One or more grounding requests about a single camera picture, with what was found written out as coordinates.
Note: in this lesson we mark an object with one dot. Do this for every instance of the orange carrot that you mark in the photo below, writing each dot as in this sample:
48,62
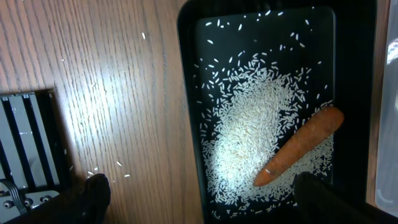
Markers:
318,128

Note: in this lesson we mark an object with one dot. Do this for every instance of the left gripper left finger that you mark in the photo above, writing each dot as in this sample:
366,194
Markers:
85,203

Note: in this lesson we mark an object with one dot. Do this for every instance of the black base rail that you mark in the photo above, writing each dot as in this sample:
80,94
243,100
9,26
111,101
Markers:
33,157

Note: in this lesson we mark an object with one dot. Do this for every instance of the clear plastic bin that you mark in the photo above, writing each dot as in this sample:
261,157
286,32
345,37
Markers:
386,173

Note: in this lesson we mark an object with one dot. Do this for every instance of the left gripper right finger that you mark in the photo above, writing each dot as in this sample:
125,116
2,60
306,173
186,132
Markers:
319,204

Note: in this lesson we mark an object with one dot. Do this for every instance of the white rice pile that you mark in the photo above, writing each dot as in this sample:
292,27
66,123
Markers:
257,79

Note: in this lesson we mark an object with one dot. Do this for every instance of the black plastic tray bin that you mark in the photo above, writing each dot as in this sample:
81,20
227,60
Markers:
350,34

